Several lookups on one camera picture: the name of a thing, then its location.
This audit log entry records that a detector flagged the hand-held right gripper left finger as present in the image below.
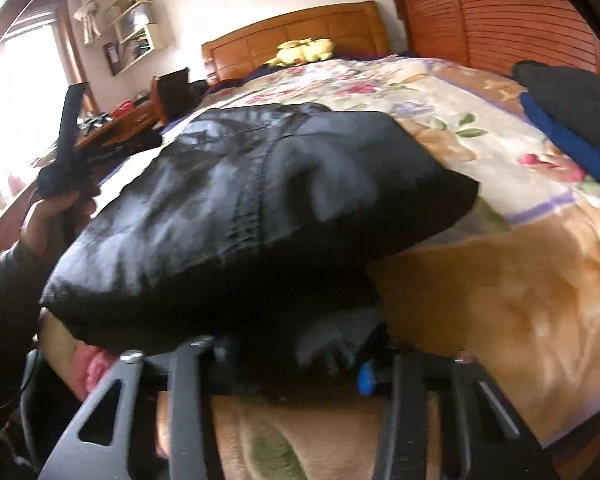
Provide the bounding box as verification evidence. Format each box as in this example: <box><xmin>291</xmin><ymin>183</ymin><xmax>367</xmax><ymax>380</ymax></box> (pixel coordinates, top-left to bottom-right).
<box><xmin>37</xmin><ymin>337</ymin><xmax>226</xmax><ymax>480</ymax></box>

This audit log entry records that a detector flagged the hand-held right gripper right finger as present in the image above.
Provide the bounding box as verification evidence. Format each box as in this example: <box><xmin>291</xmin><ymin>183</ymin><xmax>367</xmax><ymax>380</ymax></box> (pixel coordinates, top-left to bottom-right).
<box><xmin>357</xmin><ymin>347</ymin><xmax>561</xmax><ymax>480</ymax></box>

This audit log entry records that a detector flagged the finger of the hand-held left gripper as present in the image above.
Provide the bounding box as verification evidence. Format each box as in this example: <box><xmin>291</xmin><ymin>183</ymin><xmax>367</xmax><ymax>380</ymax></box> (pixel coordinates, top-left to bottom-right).
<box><xmin>56</xmin><ymin>82</ymin><xmax>90</xmax><ymax>161</ymax></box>

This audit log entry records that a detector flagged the black jacket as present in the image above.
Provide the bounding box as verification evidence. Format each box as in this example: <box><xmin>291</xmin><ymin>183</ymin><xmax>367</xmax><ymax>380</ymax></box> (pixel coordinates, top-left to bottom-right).
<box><xmin>40</xmin><ymin>101</ymin><xmax>481</xmax><ymax>376</ymax></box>

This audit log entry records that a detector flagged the person's left hand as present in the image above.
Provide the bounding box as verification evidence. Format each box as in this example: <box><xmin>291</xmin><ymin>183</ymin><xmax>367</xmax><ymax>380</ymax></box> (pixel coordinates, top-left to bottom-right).
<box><xmin>20</xmin><ymin>187</ymin><xmax>101</xmax><ymax>263</ymax></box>

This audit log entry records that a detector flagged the black device on desk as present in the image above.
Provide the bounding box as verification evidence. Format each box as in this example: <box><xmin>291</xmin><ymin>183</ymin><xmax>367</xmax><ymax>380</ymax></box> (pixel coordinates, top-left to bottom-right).
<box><xmin>77</xmin><ymin>112</ymin><xmax>113</xmax><ymax>133</ymax></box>

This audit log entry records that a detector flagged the wooden desk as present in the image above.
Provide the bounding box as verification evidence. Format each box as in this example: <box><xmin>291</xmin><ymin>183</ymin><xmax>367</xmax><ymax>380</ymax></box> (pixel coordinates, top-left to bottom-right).
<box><xmin>0</xmin><ymin>102</ymin><xmax>163</xmax><ymax>286</ymax></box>

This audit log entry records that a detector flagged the wooden framed window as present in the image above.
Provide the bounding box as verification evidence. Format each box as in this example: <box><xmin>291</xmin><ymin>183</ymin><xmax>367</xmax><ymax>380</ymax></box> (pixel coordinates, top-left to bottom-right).
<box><xmin>0</xmin><ymin>5</ymin><xmax>98</xmax><ymax>201</ymax></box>

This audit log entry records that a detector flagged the tied beige curtain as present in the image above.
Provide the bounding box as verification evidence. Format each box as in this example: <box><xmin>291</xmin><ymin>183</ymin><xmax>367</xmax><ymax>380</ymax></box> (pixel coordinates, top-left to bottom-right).
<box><xmin>75</xmin><ymin>0</ymin><xmax>112</xmax><ymax>47</ymax></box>

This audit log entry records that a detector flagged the wooden chair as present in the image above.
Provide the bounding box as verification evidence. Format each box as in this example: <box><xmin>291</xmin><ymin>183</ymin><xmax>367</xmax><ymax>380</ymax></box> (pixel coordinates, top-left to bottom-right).
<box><xmin>151</xmin><ymin>67</ymin><xmax>206</xmax><ymax>123</ymax></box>

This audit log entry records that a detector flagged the floral blanket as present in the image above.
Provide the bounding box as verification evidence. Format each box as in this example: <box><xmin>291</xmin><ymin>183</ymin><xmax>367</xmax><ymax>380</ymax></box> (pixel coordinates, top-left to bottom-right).
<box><xmin>37</xmin><ymin>55</ymin><xmax>600</xmax><ymax>480</ymax></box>

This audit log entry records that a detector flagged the wooden headboard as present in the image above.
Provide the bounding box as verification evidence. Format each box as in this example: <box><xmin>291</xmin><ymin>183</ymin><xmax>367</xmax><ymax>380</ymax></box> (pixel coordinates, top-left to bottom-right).
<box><xmin>201</xmin><ymin>1</ymin><xmax>393</xmax><ymax>86</ymax></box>

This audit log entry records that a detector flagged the yellow plush toy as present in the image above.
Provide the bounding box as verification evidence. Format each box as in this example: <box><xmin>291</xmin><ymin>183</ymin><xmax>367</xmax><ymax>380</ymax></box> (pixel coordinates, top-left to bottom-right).
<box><xmin>265</xmin><ymin>37</ymin><xmax>337</xmax><ymax>67</ymax></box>

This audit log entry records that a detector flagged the folded black cloth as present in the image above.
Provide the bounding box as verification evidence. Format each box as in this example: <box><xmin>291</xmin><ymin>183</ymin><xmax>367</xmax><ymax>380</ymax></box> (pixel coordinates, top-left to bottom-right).
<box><xmin>511</xmin><ymin>60</ymin><xmax>600</xmax><ymax>158</ymax></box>

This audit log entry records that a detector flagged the wooden slatted wardrobe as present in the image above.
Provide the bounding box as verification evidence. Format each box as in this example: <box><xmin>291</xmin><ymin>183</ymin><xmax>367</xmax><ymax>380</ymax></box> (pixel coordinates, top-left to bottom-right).
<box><xmin>382</xmin><ymin>0</ymin><xmax>600</xmax><ymax>81</ymax></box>

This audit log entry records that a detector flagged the cream wall shelf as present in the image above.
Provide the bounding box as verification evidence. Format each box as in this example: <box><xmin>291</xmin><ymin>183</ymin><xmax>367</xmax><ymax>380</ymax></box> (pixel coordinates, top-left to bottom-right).
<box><xmin>102</xmin><ymin>0</ymin><xmax>167</xmax><ymax>77</ymax></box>

